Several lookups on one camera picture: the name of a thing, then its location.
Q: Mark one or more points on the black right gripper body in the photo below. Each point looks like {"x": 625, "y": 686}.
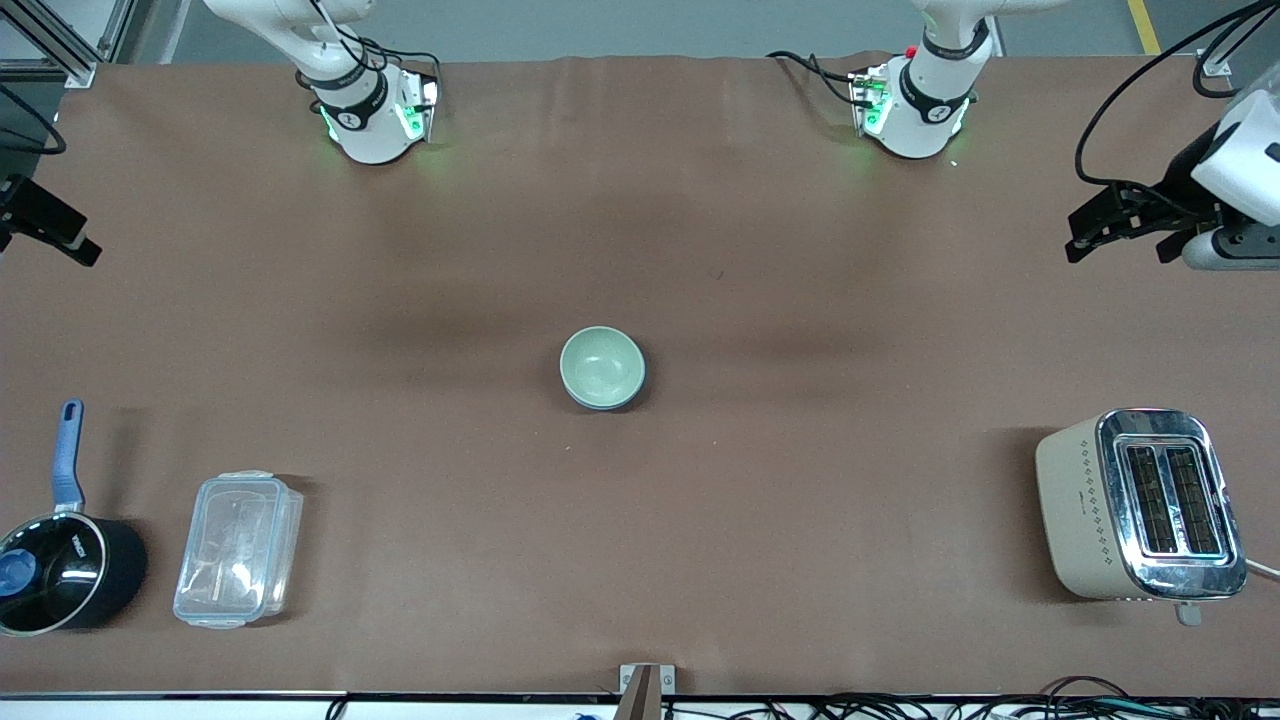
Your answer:
{"x": 12, "y": 200}

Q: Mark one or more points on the green ceramic bowl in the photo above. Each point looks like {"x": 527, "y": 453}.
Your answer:
{"x": 600, "y": 365}

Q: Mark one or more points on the blue ceramic bowl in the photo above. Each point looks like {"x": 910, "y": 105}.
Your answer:
{"x": 612, "y": 406}

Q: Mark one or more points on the beige chrome two-slot toaster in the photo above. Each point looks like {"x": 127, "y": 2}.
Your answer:
{"x": 1085, "y": 520}

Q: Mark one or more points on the glass pot lid blue knob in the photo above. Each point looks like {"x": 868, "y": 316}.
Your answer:
{"x": 70, "y": 570}

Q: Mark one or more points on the clear plastic lidded container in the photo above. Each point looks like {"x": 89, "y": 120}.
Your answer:
{"x": 238, "y": 550}

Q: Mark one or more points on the brown table mat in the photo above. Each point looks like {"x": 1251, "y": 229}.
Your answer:
{"x": 640, "y": 550}

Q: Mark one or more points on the metal bracket with post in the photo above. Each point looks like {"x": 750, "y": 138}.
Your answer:
{"x": 645, "y": 690}

